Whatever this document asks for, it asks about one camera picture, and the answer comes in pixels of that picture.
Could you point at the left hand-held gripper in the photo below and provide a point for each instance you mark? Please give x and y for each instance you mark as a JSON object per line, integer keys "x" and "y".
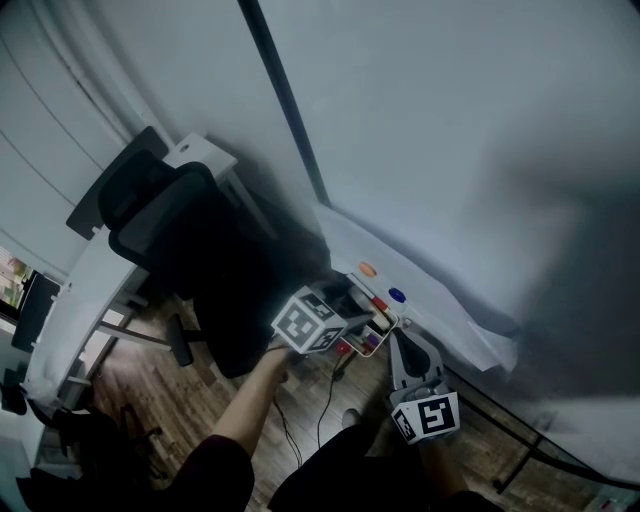
{"x": 305, "y": 322}

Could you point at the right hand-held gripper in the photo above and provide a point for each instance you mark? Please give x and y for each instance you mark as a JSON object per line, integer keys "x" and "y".
{"x": 430, "y": 415}

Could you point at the white marker holder tray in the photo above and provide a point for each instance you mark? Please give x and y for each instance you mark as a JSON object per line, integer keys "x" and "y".
{"x": 380, "y": 332}

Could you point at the person's left forearm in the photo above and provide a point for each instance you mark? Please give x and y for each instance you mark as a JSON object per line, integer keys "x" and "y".
{"x": 250, "y": 400}

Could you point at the person's right forearm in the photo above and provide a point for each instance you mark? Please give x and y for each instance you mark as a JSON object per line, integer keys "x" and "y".
{"x": 442, "y": 467}

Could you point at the red round magnet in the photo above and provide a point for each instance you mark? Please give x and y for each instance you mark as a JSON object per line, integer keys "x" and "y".
{"x": 343, "y": 348}

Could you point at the white paper sheet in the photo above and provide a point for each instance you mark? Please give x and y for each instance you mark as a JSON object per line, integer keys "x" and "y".
{"x": 430, "y": 310}

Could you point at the red capped marker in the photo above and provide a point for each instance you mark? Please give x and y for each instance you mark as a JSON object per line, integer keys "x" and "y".
{"x": 380, "y": 303}

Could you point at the blue round magnet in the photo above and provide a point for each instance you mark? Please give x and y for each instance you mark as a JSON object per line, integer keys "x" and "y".
{"x": 397, "y": 295}

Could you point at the orange round magnet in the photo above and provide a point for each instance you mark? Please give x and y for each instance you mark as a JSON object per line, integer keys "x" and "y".
{"x": 367, "y": 269}

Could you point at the person's light shoe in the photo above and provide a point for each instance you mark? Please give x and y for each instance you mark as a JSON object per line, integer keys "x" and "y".
{"x": 351, "y": 417}

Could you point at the black mesh office chair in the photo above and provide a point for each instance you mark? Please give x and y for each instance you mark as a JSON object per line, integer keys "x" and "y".
{"x": 210, "y": 260}

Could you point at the person's black trousers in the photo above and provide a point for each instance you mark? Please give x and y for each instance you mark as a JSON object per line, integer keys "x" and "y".
{"x": 360, "y": 480}

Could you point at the person's dark maroon shirt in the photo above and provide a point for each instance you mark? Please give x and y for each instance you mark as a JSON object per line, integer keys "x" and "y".
{"x": 215, "y": 475}

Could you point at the long white desk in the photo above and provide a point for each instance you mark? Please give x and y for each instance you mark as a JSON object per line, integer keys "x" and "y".
{"x": 85, "y": 290}

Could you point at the black desk divider panel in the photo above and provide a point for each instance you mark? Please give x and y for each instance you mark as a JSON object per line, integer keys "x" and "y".
{"x": 32, "y": 312}
{"x": 110, "y": 185}

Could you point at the black swivel chair with armrests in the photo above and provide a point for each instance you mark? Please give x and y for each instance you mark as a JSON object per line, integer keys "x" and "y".
{"x": 100, "y": 450}

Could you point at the window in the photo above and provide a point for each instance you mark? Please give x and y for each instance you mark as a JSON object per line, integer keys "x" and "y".
{"x": 12, "y": 280}

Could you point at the whiteboard with black frame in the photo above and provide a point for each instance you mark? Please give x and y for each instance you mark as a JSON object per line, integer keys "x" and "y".
{"x": 450, "y": 150}

